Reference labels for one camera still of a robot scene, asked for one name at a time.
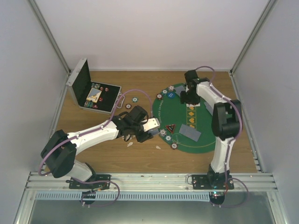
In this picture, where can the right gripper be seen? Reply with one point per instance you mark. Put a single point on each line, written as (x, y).
(183, 99)

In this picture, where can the aluminium poker case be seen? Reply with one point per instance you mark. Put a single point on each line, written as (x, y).
(79, 84)

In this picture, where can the clear round button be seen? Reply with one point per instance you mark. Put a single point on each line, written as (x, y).
(178, 138)

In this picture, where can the chips in case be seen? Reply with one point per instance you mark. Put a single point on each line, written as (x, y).
(96, 85)

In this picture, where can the face up community card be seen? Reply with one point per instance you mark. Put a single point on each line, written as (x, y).
(191, 105)

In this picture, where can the card pack in case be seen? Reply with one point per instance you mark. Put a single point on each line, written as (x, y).
(94, 95)

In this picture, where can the blue playing card deck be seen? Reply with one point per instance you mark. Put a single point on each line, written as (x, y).
(154, 132)

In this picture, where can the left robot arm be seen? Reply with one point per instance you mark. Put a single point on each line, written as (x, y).
(59, 154)

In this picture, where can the red triangle dealer button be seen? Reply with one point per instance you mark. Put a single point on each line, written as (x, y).
(171, 128)

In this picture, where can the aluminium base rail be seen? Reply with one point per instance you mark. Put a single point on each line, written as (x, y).
(150, 187)

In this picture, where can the round green poker mat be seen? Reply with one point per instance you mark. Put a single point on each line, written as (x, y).
(171, 111)

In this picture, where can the white debris pile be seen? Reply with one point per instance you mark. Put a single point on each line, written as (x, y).
(132, 142)

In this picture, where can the red hundred chip stack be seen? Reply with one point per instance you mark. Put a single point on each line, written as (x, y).
(128, 106)

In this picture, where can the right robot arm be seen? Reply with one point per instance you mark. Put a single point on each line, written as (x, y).
(226, 123)

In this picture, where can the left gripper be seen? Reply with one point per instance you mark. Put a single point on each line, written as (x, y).
(141, 138)

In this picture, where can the ten chips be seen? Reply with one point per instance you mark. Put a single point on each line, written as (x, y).
(171, 88)
(162, 132)

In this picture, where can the blue small blind button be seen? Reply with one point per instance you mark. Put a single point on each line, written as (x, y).
(171, 95)

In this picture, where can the hundred chips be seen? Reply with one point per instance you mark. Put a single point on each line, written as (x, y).
(159, 96)
(174, 146)

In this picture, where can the green fifty chip stack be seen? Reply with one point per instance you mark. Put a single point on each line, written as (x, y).
(135, 99)

